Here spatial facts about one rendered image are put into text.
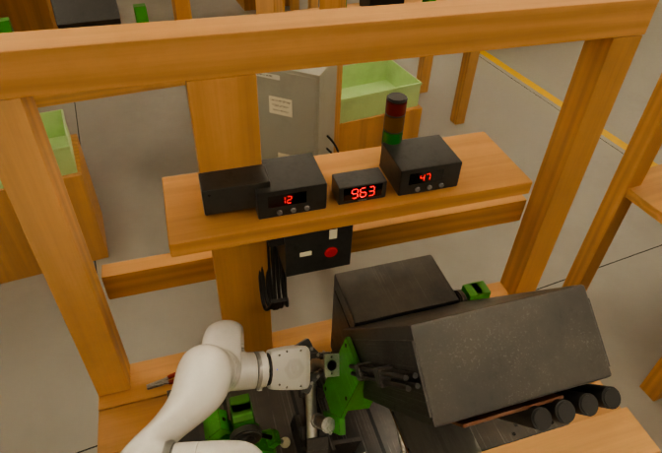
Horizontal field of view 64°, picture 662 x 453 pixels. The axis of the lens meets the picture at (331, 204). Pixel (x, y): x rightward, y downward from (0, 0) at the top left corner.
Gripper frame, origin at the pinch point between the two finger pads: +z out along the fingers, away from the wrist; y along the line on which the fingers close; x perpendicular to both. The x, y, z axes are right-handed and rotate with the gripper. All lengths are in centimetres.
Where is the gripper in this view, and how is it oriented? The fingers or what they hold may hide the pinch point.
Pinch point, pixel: (325, 363)
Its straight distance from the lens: 137.9
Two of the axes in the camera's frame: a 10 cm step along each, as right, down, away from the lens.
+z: 9.1, 0.4, 4.0
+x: -4.1, 1.2, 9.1
